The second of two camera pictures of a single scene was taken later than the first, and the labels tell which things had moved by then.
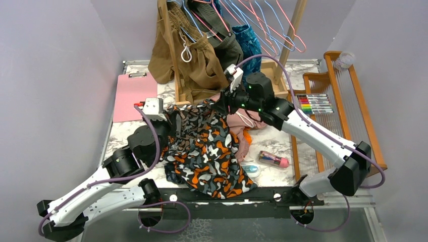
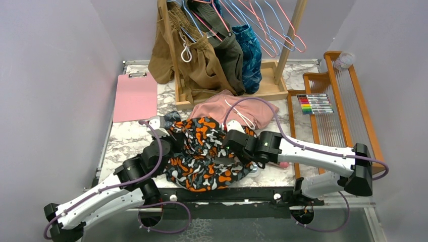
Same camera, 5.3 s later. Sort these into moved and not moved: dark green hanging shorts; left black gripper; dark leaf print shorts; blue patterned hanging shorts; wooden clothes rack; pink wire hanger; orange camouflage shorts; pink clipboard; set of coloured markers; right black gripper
Moved: left black gripper; dark leaf print shorts; right black gripper; orange camouflage shorts
Not moved: set of coloured markers; pink clipboard; pink wire hanger; wooden clothes rack; dark green hanging shorts; blue patterned hanging shorts
